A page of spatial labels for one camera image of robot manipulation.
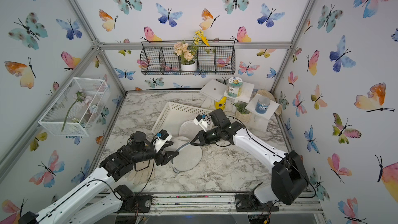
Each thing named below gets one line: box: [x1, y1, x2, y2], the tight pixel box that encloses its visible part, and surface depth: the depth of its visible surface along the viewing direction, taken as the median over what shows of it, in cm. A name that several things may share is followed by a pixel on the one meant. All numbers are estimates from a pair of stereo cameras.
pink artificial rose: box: [61, 88, 94, 133], surface depth 76 cm
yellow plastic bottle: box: [215, 96, 227, 110], surface depth 105 cm
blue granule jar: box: [254, 96, 272, 115], surface depth 86 cm
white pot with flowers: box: [173, 30, 210, 72], surface depth 85 cm
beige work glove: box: [126, 158, 155, 186], surface depth 82 cm
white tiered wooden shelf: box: [199, 78, 280, 132], surface depth 93 cm
